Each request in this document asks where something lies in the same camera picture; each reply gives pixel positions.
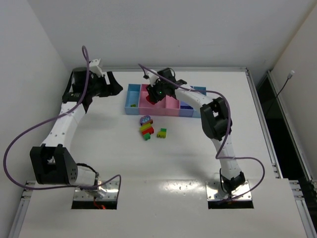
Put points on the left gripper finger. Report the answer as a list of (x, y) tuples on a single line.
[(115, 89), (111, 78)]

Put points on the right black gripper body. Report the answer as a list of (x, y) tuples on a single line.
[(155, 92)]

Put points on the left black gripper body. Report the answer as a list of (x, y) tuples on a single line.
[(105, 84)]

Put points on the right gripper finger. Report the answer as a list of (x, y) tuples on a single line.
[(153, 102), (151, 91)]

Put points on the red round lego piece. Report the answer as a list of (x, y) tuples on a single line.
[(149, 100)]

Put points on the yellow lego brick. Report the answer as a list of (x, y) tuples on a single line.
[(161, 134)]

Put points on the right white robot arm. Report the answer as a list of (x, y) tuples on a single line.
[(215, 119)]

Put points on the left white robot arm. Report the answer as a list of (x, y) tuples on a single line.
[(52, 162)]

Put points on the pink divided tray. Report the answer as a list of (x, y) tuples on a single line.
[(168, 106)]

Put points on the purple flower lego piece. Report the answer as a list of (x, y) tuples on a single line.
[(144, 119)]

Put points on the left light blue bin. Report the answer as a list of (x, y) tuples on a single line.
[(132, 97)]

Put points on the light blue bin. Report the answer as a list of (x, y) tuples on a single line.
[(132, 97), (196, 113)]

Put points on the multicolour stacked lego block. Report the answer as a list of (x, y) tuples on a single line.
[(147, 127)]

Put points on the periwinkle blue bin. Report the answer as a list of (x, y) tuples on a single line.
[(185, 110)]

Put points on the small green lego brick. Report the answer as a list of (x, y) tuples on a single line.
[(147, 136)]

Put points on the right light blue bin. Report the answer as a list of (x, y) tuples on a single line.
[(196, 113)]

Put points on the white front board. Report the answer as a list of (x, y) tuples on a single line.
[(165, 209)]

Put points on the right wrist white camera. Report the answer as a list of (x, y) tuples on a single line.
[(152, 76)]

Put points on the wrist white camera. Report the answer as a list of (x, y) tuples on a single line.
[(152, 76), (95, 67)]

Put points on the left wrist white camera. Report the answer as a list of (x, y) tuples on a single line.
[(95, 67)]

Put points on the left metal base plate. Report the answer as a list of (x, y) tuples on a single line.
[(106, 192)]

